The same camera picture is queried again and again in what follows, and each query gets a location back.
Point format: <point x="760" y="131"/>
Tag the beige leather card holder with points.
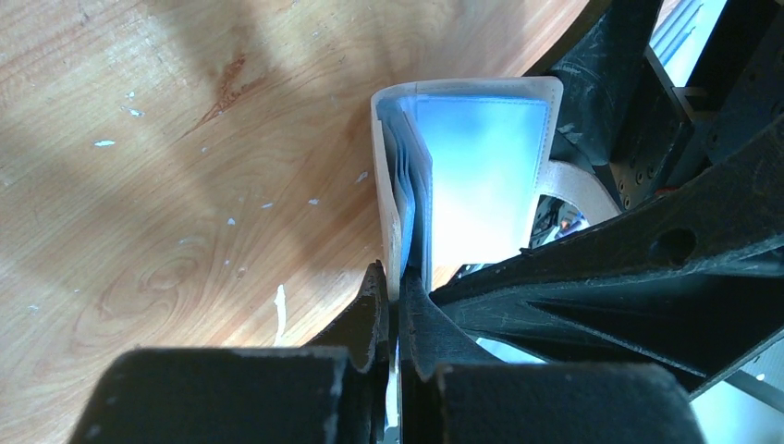
<point x="460" y="165"/>

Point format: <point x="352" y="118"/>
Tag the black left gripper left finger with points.
<point x="329" y="390"/>

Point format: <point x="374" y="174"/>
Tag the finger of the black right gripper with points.
<point x="692" y="280"/>

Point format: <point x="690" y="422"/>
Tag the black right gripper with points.
<point x="624" y="117"/>

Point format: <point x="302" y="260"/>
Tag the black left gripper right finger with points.
<point x="455" y="391"/>

